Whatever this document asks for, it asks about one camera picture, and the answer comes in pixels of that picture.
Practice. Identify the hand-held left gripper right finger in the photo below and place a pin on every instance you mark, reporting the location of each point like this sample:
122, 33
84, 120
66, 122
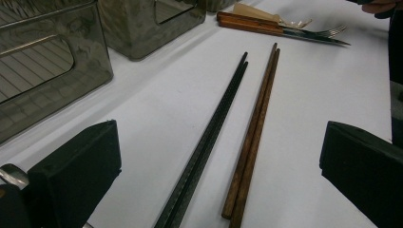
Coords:
367, 177

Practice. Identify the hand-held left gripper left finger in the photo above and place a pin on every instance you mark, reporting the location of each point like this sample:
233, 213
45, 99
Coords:
72, 177

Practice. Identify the transparent grey plastic bin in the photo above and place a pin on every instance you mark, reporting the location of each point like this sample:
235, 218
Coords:
218, 4
136, 34
47, 79

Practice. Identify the light wooden spoon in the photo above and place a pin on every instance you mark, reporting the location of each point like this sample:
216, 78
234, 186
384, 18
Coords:
250, 11

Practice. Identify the black chopstick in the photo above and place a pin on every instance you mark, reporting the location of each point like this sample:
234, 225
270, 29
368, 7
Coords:
189, 190
181, 190

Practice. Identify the brown wooden chopstick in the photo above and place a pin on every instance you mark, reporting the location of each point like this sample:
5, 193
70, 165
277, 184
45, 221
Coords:
245, 190
234, 190

